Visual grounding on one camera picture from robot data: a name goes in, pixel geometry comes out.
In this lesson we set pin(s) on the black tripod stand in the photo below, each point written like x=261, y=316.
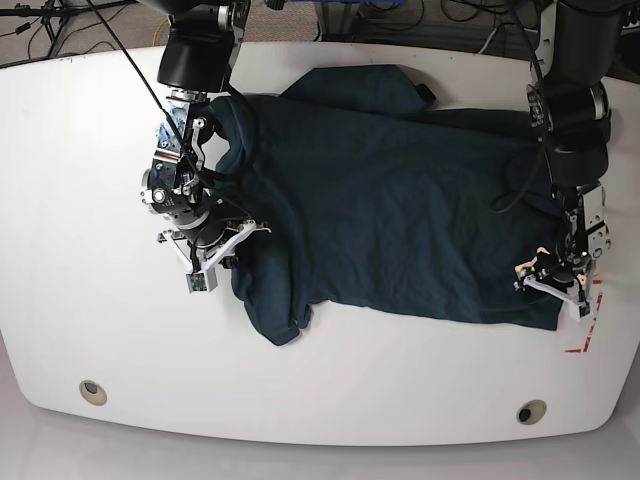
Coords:
x=51, y=18

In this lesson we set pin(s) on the left table cable grommet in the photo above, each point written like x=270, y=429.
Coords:
x=93, y=393

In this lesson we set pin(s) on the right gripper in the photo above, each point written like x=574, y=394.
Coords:
x=212, y=243

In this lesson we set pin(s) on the red tape rectangle marking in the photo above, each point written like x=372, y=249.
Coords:
x=586, y=329

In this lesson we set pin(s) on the right table cable grommet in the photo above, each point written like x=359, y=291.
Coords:
x=531, y=412

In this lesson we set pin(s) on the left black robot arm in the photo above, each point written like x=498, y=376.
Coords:
x=573, y=51

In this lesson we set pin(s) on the dark teal T-shirt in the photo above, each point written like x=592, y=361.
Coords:
x=379, y=199

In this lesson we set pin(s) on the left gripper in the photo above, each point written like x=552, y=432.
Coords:
x=569, y=279

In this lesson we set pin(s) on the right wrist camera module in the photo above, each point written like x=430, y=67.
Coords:
x=202, y=281

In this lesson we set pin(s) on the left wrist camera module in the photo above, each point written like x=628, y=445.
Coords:
x=580, y=310

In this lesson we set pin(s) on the table cable grommet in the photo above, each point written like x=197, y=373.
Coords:
x=531, y=412
x=93, y=393

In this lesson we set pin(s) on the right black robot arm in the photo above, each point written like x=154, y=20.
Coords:
x=208, y=215

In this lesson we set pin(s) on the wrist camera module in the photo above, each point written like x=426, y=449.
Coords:
x=580, y=310
x=202, y=281

